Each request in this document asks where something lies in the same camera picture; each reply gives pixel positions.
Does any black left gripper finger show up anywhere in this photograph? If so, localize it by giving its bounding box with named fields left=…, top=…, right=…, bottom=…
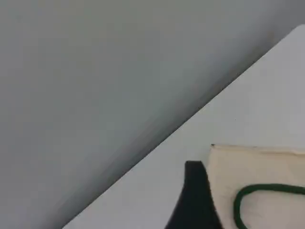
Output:
left=164, top=160, right=225, bottom=229

